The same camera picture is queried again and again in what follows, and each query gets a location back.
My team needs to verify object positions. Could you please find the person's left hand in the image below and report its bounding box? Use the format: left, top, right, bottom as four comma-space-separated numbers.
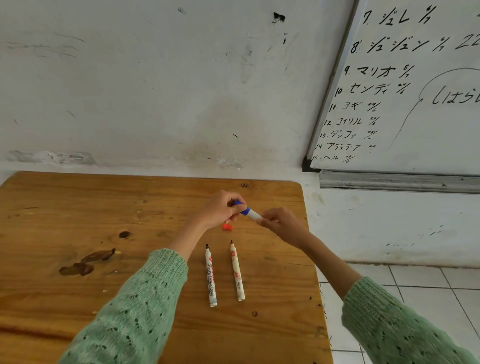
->
200, 190, 248, 230

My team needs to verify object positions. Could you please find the person's right hand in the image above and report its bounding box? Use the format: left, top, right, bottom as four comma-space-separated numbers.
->
256, 207, 312, 250

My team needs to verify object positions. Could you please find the person's right forearm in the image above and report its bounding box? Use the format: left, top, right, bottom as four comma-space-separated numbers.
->
299, 233, 480, 364

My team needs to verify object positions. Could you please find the person's left forearm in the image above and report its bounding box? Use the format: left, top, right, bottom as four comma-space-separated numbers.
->
58, 220, 206, 364

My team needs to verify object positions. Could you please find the red-tipped white board marker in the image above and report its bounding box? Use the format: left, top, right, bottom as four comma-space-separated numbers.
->
229, 240, 247, 302

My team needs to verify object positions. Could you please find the black-tipped white board marker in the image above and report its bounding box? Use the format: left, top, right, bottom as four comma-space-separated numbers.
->
204, 244, 218, 308

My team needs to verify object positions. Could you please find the grey metal whiteboard tray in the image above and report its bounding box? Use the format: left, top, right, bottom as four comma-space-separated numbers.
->
319, 169, 480, 195

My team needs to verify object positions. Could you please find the whiteboard with black writing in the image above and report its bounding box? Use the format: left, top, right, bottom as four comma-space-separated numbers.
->
302, 0, 480, 177

